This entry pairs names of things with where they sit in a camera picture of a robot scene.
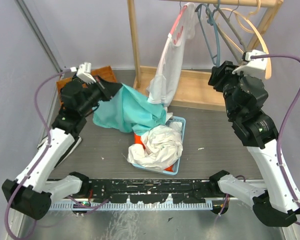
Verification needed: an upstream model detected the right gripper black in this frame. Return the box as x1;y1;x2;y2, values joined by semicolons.
208;60;254;119

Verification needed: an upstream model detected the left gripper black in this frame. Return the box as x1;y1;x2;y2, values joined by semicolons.
79;74;123;116

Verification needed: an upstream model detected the grey metal hanger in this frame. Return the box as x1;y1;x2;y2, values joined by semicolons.
215;0;247;64

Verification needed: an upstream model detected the teal t shirt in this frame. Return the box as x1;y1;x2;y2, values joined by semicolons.
92;84;167;136

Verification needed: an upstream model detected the beige wooden hanger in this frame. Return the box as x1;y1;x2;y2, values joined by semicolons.
218;0;272;80

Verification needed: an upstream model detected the orange t shirt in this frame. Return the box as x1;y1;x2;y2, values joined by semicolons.
134;134;173;172

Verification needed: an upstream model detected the grey blue hanger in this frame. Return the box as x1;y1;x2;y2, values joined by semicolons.
194;2;222;67

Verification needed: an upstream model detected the white t shirt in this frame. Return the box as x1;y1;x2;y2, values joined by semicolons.
127;112;184;172

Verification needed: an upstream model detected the pink hanger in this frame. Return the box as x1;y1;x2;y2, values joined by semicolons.
169;4;188;36

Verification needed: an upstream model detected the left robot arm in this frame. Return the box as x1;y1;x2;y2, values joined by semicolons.
2;76;123;220

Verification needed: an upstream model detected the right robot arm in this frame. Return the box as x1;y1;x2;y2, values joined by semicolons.
208;61;300;227

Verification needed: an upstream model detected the wooden compartment tray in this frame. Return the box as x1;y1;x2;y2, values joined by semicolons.
56;65;117;105

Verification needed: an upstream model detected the wooden clothes rack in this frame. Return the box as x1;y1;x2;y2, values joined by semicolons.
127;0;282;111

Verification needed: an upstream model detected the black white striped cloth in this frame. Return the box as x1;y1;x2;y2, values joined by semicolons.
37;136;82;168

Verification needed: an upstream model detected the light blue plastic basket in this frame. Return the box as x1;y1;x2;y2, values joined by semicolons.
132;115;187;177

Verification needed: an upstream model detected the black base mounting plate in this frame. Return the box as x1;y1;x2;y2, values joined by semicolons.
60;177;240;204

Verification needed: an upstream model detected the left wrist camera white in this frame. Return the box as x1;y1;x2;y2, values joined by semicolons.
76;62;96;85

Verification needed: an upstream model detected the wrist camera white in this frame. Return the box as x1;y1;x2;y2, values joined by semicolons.
76;62;96;85
232;49;268;79

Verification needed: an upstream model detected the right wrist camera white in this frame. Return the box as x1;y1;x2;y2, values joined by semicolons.
232;49;268;79

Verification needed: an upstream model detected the aluminium frame rail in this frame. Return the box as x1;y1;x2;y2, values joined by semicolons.
14;178;287;211

